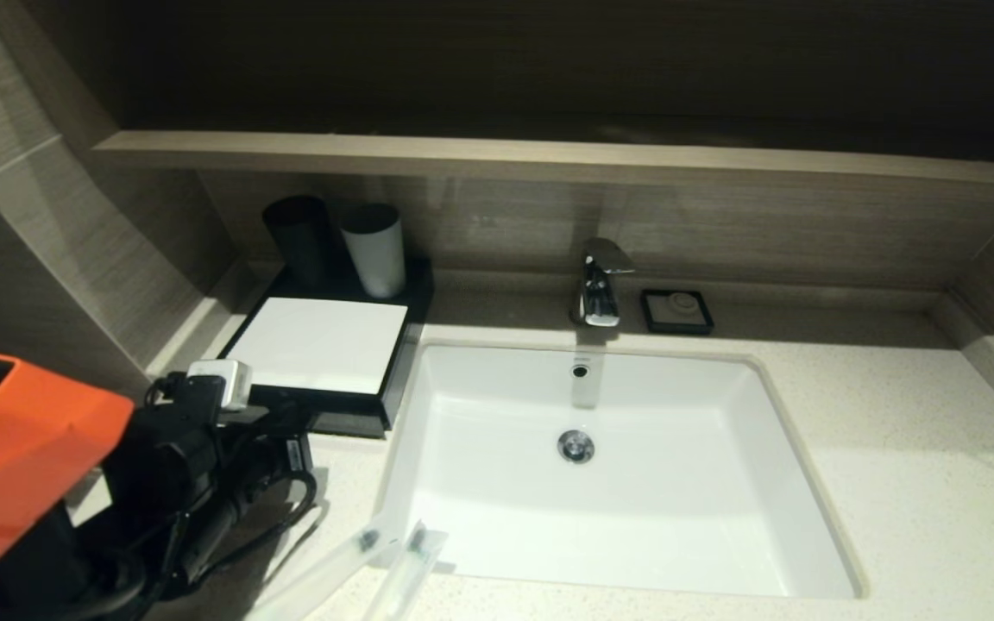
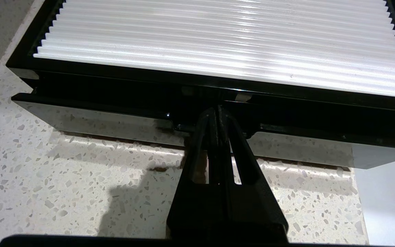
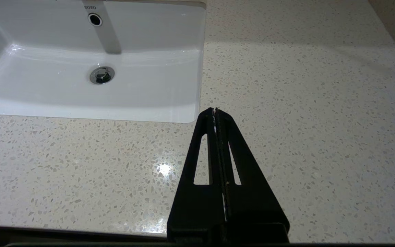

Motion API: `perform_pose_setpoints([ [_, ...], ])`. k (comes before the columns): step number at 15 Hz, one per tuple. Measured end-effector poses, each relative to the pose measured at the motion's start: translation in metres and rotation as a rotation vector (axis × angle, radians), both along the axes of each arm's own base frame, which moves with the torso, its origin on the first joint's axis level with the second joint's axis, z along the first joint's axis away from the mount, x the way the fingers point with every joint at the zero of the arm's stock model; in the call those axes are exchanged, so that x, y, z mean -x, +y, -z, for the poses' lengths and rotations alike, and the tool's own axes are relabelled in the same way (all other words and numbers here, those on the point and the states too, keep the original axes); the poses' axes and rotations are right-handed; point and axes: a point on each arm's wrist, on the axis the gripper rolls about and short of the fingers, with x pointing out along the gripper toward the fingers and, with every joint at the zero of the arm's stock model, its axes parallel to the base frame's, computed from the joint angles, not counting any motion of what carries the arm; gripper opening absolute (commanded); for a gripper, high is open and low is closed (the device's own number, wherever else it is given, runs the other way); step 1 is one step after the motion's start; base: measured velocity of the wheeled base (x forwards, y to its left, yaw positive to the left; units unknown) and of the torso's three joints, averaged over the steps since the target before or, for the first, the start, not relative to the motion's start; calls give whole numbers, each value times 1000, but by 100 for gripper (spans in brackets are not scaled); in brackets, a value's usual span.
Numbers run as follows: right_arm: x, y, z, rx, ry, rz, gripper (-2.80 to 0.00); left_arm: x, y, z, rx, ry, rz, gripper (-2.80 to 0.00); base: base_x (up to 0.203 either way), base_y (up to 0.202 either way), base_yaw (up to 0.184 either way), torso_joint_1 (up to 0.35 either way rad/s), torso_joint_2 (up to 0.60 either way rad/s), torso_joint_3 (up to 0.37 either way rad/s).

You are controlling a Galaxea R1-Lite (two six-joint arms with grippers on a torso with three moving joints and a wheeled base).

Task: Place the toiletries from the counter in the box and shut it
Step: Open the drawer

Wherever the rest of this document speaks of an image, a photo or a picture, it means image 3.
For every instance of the white ceramic sink basin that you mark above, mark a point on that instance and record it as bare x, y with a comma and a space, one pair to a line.
81, 92

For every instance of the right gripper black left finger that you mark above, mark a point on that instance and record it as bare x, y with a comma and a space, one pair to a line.
197, 206

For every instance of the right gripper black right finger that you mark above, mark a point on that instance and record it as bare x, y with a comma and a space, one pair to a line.
252, 206

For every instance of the chrome sink drain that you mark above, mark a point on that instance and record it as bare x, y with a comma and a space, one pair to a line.
102, 74

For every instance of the chrome overflow hole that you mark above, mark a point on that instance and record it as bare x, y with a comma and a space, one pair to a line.
95, 19

